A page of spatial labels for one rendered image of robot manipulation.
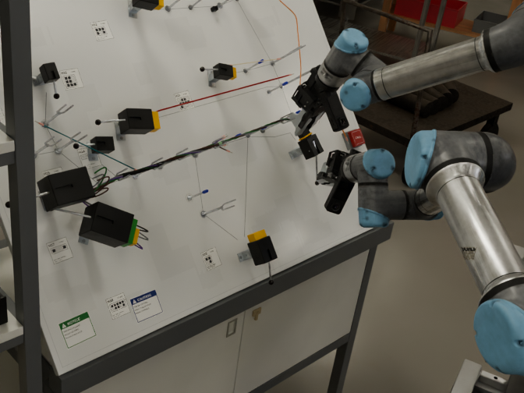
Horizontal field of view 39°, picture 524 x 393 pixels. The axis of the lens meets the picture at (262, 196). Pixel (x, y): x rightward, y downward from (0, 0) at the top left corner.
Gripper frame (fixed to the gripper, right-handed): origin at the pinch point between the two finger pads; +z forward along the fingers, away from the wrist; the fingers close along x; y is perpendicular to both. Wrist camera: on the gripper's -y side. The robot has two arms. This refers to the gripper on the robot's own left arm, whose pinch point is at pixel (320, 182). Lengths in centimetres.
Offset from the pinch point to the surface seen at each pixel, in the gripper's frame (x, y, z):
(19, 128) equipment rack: 81, -23, -65
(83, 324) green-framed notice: 56, -54, -23
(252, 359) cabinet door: 0, -54, 16
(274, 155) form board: 15.0, 3.4, 1.9
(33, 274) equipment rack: 71, -46, -47
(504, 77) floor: -278, 220, 334
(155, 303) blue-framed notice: 40, -45, -17
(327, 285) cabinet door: -18.2, -26.0, 17.7
